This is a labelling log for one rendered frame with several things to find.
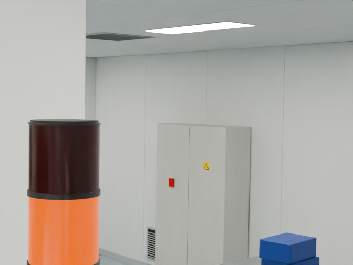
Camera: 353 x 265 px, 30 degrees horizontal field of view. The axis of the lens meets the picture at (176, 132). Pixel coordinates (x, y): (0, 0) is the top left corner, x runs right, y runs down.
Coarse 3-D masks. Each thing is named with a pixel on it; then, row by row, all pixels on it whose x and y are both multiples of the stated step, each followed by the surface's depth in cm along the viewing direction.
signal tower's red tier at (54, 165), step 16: (32, 128) 44; (48, 128) 43; (64, 128) 43; (80, 128) 44; (96, 128) 45; (32, 144) 44; (48, 144) 44; (64, 144) 43; (80, 144) 44; (96, 144) 45; (32, 160) 44; (48, 160) 44; (64, 160) 44; (80, 160) 44; (96, 160) 45; (32, 176) 44; (48, 176) 44; (64, 176) 44; (80, 176) 44; (96, 176) 45; (48, 192) 44; (64, 192) 44; (80, 192) 44
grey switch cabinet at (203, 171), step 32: (160, 128) 809; (192, 128) 765; (224, 128) 725; (160, 160) 811; (192, 160) 766; (224, 160) 726; (160, 192) 812; (192, 192) 767; (224, 192) 727; (160, 224) 813; (192, 224) 768; (224, 224) 730; (160, 256) 815; (192, 256) 770; (224, 256) 732
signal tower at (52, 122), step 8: (32, 120) 45; (40, 120) 45; (48, 120) 45; (56, 120) 45; (64, 120) 45; (72, 120) 45; (80, 120) 46; (88, 120) 46; (96, 120) 46; (32, 192) 44; (96, 192) 45; (96, 264) 46
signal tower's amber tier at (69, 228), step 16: (32, 208) 45; (48, 208) 44; (64, 208) 44; (80, 208) 44; (96, 208) 45; (32, 224) 45; (48, 224) 44; (64, 224) 44; (80, 224) 44; (96, 224) 46; (32, 240) 45; (48, 240) 44; (64, 240) 44; (80, 240) 44; (96, 240) 46; (32, 256) 45; (48, 256) 44; (64, 256) 44; (80, 256) 44; (96, 256) 46
